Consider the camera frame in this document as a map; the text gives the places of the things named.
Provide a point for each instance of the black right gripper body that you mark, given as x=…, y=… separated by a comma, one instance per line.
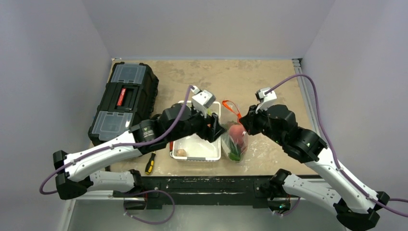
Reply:
x=251, y=119

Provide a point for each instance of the black plastic toolbox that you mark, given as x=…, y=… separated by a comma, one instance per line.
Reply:
x=129, y=98

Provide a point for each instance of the black base bar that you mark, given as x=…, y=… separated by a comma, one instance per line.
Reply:
x=254, y=191

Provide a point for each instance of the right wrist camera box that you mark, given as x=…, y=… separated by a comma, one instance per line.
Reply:
x=266, y=98

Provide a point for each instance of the front aluminium rail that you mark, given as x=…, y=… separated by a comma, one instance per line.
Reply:
x=99, y=211

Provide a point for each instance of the aluminium rail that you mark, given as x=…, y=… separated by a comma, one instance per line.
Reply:
x=99, y=211
x=306, y=95

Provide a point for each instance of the right aluminium rail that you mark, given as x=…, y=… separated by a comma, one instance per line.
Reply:
x=306, y=95

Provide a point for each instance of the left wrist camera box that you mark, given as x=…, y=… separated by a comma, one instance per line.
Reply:
x=202, y=100

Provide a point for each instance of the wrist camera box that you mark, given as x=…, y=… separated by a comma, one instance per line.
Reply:
x=266, y=98
x=202, y=100

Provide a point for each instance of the small beige mushroom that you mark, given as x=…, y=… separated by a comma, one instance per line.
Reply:
x=180, y=153

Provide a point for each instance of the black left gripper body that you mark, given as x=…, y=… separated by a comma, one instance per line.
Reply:
x=198, y=124

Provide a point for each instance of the yellow black screwdriver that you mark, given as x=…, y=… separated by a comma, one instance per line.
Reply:
x=150, y=164

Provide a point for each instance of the white plastic basket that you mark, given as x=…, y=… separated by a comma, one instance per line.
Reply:
x=197, y=149

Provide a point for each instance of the pink peach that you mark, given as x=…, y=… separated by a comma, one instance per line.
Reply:
x=237, y=134

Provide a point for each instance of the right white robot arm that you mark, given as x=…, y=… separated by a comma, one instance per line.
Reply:
x=353, y=203

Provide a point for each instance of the clear orange zip bag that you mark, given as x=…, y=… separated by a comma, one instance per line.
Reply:
x=231, y=115

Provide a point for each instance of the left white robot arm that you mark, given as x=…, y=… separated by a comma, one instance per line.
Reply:
x=73, y=171

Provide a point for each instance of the green leafy vegetable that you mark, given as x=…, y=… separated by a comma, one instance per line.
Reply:
x=234, y=152

